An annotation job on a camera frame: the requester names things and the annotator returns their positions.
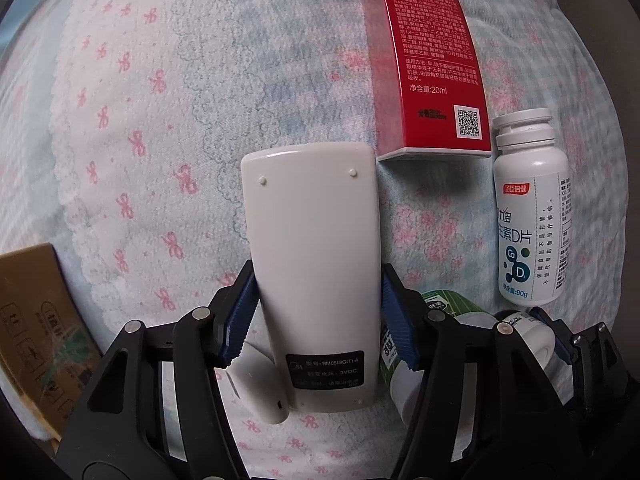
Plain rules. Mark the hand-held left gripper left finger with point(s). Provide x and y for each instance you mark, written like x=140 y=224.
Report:
x=239 y=320

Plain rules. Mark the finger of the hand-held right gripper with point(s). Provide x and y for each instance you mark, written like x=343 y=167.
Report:
x=557 y=342

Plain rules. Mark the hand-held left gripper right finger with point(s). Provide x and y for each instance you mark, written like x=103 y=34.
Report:
x=400 y=330

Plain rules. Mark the green label white jar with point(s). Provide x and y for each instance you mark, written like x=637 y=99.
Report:
x=397 y=390

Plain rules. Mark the small white plastic device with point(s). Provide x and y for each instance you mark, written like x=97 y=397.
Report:
x=255 y=385

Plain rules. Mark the white remote control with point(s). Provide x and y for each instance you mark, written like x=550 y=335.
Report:
x=310 y=235

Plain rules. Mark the white pill bottle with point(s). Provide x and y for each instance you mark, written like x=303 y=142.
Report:
x=530 y=185

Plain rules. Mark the cardboard box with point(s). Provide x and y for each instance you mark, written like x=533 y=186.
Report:
x=40 y=335

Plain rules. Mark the red carton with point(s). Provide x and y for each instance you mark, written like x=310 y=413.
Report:
x=425 y=60

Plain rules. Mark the bow printed bed sheet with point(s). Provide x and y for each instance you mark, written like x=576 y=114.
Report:
x=150 y=160

